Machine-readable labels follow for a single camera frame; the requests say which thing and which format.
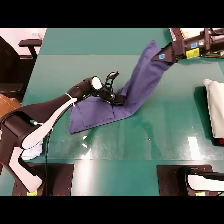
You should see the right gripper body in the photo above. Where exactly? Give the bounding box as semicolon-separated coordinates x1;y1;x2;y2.
153;40;186;64

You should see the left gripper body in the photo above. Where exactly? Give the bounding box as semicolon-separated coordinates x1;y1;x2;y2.
98;87;127;107

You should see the purple shirt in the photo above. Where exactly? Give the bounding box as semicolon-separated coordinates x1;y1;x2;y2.
68;39;175;135

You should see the white garment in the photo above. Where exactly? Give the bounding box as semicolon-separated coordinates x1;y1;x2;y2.
202;78;224;140

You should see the black side table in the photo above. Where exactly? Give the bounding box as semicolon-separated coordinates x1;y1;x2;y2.
18;37;44;62

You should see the brown cardboard box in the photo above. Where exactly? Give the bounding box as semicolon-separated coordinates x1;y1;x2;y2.
0;93;22;120

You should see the black cable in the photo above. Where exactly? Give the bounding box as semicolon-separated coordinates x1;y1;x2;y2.
43;129;52;197

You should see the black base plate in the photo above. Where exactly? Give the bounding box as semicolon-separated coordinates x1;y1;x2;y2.
12;162;75;197
156;164;214;197

